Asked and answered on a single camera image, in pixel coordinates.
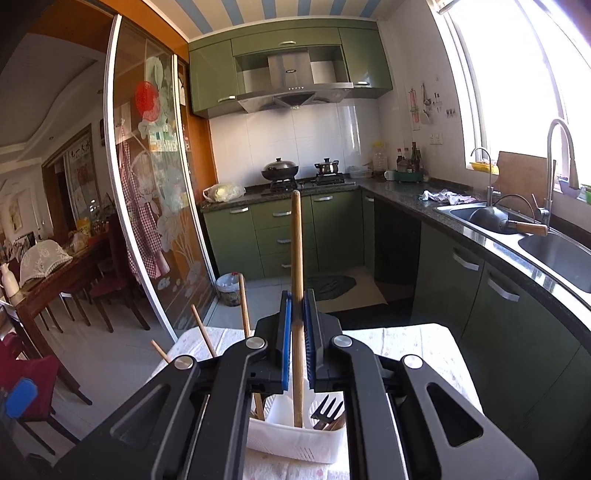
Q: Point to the gas stove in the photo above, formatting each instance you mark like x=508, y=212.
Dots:
x=319, y=181

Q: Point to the black wok with lid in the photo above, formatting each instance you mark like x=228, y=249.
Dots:
x=280, y=170

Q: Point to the steel pot with lid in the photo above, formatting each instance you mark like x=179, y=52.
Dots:
x=328, y=167

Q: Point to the dark red dining chair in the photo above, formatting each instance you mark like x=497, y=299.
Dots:
x=119, y=281

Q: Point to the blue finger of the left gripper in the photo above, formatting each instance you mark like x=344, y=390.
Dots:
x=19, y=398

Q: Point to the tall steel kitchen faucet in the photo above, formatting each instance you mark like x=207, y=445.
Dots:
x=545, y=212

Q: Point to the large oil bottle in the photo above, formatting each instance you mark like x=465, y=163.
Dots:
x=380, y=160

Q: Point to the wooden dining table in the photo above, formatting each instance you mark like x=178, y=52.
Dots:
x=35, y=296

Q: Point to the wooden cutting board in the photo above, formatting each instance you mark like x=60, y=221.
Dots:
x=522, y=176

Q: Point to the stainless steel sink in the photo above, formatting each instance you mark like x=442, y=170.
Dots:
x=555, y=261

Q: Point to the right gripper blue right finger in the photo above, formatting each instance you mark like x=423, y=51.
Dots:
x=314, y=349

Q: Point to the crumpled dish cloth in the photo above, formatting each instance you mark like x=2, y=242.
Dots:
x=447, y=197

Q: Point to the green lower cabinets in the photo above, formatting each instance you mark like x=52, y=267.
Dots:
x=528, y=351

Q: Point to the white plastic bag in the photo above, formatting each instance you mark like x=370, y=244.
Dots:
x=223, y=192

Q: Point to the condiment bottles tray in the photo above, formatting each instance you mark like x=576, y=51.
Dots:
x=409, y=166

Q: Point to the steel range hood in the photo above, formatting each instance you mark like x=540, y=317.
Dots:
x=292, y=78

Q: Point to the green cabinets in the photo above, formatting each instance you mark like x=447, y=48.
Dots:
x=528, y=351
x=213, y=60

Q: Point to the red checkered apron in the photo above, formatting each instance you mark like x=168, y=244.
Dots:
x=140, y=196

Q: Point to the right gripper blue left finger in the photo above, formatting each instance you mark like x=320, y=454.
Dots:
x=285, y=337

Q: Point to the green upper cabinets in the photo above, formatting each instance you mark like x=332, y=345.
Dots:
x=213, y=60

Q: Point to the black pan wooden handle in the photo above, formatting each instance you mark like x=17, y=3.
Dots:
x=496, y=220

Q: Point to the white plastic utensil holder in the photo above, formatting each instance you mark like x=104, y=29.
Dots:
x=276, y=434

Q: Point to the black plastic fork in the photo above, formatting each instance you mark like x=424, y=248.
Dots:
x=327, y=412

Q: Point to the small trash bin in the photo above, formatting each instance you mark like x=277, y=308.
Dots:
x=228, y=289

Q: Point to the sliding glass door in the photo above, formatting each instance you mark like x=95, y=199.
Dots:
x=145, y=104

